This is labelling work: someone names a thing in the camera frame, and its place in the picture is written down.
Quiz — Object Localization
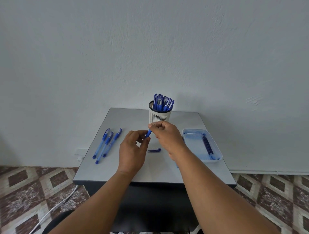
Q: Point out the person's right hand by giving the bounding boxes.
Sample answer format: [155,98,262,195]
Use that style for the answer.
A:
[148,121,192,161]

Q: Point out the person's left hand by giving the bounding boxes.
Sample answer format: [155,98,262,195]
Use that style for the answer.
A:
[117,130,151,177]

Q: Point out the person's right forearm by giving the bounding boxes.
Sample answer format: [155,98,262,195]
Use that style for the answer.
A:
[169,147,281,234]

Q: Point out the person's left forearm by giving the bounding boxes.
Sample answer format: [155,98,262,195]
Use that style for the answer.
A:
[48,170,145,234]

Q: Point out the white slotted pen holder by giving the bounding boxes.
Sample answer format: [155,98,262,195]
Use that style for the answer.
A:
[149,100,173,124]

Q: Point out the bunch of blue pens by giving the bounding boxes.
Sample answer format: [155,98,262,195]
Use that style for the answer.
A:
[153,94,175,112]

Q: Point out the blue capped pen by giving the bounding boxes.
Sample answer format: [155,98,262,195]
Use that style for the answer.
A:
[95,132,114,164]
[103,128,122,158]
[92,128,111,159]

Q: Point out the light blue plastic tray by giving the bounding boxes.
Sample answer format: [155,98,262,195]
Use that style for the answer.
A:
[182,128,223,163]

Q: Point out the grey table with black base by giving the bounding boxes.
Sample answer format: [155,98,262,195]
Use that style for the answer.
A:
[73,108,237,234]

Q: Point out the dark blue pen refill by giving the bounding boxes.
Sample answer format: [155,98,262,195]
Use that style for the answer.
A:
[205,136,215,160]
[203,135,213,159]
[202,135,211,159]

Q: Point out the white wall socket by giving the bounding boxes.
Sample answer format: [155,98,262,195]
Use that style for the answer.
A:
[75,148,88,162]

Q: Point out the white cable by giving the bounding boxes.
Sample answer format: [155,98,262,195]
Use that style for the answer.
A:
[29,185,79,234]

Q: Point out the white wall cable duct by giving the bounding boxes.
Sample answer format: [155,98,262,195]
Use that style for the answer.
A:
[229,170,309,175]

